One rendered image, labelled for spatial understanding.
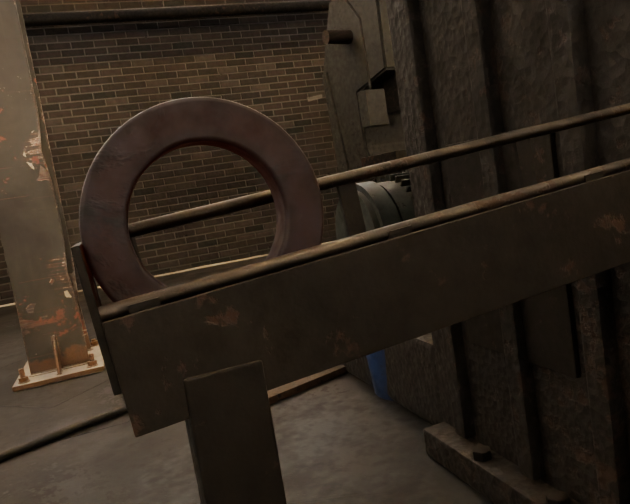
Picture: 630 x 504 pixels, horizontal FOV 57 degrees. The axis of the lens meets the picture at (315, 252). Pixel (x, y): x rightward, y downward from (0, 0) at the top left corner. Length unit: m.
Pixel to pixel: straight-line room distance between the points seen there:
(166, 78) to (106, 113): 0.74
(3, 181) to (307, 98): 4.63
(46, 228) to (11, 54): 0.80
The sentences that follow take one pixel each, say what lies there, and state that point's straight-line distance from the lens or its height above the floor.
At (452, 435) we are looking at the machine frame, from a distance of 1.45.
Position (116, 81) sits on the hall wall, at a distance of 6.68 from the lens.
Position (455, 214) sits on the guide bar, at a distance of 0.50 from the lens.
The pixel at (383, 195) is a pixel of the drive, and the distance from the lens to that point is 1.83.
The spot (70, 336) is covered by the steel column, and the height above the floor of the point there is 0.17.
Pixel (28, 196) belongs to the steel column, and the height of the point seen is 0.85.
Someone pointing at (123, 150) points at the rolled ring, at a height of 0.73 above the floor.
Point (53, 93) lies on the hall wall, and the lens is 6.67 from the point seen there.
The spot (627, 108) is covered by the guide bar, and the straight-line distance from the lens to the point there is 0.76.
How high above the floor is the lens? 0.69
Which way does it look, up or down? 6 degrees down
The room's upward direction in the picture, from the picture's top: 9 degrees counter-clockwise
